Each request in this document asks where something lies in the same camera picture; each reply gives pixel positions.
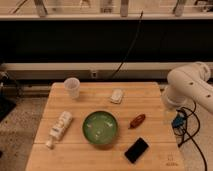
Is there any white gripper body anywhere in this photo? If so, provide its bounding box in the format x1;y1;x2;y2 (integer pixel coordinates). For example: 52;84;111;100
161;87;186;126

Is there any red pepper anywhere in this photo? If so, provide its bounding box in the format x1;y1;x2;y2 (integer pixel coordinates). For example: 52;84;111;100
129;114;146;129

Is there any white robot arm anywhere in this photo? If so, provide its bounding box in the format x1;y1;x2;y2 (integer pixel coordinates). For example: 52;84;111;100
161;62;213;124

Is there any white sponge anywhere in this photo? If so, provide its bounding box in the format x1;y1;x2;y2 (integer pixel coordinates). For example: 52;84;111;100
110;89;123;104

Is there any blue connector box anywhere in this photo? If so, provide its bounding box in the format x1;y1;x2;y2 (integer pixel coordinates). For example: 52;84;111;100
172;115;184;128

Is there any black smartphone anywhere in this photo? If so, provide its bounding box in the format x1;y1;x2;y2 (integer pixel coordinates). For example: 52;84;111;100
124;137;149;163

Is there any green bowl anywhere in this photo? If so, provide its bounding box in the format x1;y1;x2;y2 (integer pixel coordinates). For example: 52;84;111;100
82;111;118;145

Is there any clear plastic cup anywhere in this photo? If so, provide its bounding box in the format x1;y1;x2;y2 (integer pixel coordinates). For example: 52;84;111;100
64;77;80;99

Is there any white plastic bottle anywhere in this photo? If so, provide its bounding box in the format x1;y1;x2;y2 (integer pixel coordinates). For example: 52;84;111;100
46;111;73;149

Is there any black hanging cable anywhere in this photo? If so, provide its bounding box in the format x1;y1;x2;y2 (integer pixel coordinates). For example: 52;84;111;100
107;10;144;80

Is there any white wall outlet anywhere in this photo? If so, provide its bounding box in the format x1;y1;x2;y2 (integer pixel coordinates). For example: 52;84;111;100
91;71;97;78

